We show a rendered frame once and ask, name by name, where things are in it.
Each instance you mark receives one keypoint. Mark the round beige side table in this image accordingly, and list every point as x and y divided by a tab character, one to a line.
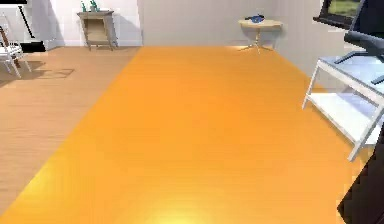
260	24

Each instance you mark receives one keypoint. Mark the blue flat object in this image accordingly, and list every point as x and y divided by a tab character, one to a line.
256	18

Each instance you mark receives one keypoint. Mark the grey wooden side table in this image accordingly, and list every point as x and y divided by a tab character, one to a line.
96	30

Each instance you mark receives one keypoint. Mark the white glass tv stand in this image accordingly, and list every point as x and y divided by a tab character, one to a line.
346	113

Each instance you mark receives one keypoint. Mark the black framed window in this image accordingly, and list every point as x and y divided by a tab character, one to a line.
340	11

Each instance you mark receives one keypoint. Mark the black floor lamp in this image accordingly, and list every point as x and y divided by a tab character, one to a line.
28	33

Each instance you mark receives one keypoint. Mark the dark grey television set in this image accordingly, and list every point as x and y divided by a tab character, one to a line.
368	40

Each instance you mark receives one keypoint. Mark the white chair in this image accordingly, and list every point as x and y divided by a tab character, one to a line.
10	51

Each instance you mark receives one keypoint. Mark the black box furniture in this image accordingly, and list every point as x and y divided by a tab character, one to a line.
366	196

